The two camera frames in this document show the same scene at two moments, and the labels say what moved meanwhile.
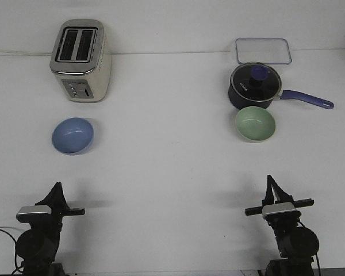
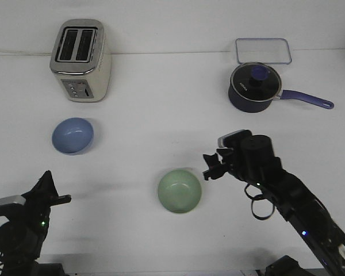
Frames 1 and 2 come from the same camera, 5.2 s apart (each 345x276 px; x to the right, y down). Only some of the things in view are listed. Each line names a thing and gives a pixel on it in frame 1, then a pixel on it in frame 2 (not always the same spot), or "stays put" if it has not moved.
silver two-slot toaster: (81, 60) stays put
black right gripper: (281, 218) → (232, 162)
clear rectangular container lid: (263, 50) stays put
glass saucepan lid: (256, 81) stays put
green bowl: (255, 124) → (179, 191)
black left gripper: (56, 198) → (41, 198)
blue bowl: (72, 136) stays put
